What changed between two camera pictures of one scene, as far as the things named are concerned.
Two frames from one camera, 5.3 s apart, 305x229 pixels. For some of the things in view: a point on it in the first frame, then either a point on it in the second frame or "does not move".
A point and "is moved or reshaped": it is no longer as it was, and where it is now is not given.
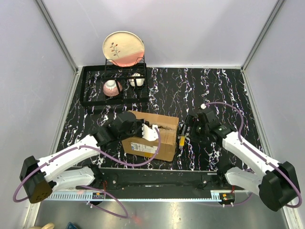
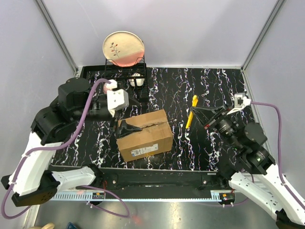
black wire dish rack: (113, 83) does not move
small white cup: (139, 81) does not move
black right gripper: (192, 121) to (205, 114)
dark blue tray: (71, 225) does not move
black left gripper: (139, 123) to (126, 129)
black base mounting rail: (162, 177) does not move
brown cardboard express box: (167, 127) is moved or reshaped
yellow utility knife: (182, 140) to (195, 100)
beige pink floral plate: (124, 48) does not move
